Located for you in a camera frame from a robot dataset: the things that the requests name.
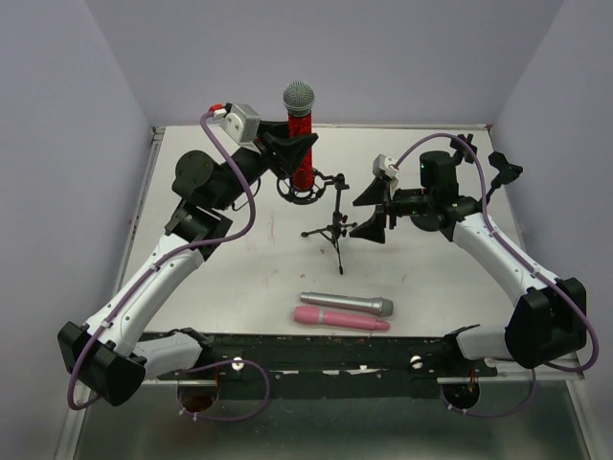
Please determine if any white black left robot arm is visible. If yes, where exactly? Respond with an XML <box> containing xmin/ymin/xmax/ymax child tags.
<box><xmin>57</xmin><ymin>111</ymin><xmax>315</xmax><ymax>410</ymax></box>

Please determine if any aluminium frame rail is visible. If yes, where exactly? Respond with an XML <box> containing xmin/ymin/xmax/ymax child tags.
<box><xmin>437</xmin><ymin>354</ymin><xmax>585</xmax><ymax>384</ymax></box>

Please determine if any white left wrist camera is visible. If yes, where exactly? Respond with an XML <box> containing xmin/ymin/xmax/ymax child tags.
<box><xmin>211</xmin><ymin>103</ymin><xmax>261</xmax><ymax>145</ymax></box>

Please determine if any black round-base mic stand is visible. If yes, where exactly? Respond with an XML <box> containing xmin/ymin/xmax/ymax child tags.
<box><xmin>410</xmin><ymin>134</ymin><xmax>481</xmax><ymax>241</ymax></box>
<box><xmin>486</xmin><ymin>151</ymin><xmax>524</xmax><ymax>202</ymax></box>

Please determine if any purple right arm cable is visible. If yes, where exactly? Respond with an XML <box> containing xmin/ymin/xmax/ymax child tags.
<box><xmin>392</xmin><ymin>132</ymin><xmax>601</xmax><ymax>418</ymax></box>

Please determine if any pink microphone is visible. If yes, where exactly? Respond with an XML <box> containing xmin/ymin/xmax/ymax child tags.
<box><xmin>293</xmin><ymin>306</ymin><xmax>390</xmax><ymax>332</ymax></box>

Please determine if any red glitter microphone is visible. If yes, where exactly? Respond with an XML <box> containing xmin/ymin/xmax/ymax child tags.
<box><xmin>283</xmin><ymin>80</ymin><xmax>315</xmax><ymax>192</ymax></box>

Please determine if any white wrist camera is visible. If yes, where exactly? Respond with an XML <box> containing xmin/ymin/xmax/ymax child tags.
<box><xmin>373</xmin><ymin>154</ymin><xmax>399</xmax><ymax>196</ymax></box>
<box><xmin>211</xmin><ymin>103</ymin><xmax>261</xmax><ymax>145</ymax></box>

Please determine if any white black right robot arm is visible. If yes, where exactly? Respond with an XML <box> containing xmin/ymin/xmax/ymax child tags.
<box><xmin>350</xmin><ymin>135</ymin><xmax>600</xmax><ymax>373</ymax></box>

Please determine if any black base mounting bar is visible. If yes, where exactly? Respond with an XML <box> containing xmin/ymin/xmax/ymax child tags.
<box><xmin>157</xmin><ymin>333</ymin><xmax>497</xmax><ymax>401</ymax></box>

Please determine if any black tripod shock-mount stand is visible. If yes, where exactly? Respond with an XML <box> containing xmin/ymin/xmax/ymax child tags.
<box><xmin>276</xmin><ymin>169</ymin><xmax>357</xmax><ymax>275</ymax></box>

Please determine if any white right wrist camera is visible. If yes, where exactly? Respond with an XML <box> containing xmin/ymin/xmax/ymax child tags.
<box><xmin>373</xmin><ymin>154</ymin><xmax>399</xmax><ymax>196</ymax></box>

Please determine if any silver microphone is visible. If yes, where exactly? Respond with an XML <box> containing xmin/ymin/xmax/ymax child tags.
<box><xmin>300</xmin><ymin>292</ymin><xmax>394</xmax><ymax>317</ymax></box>

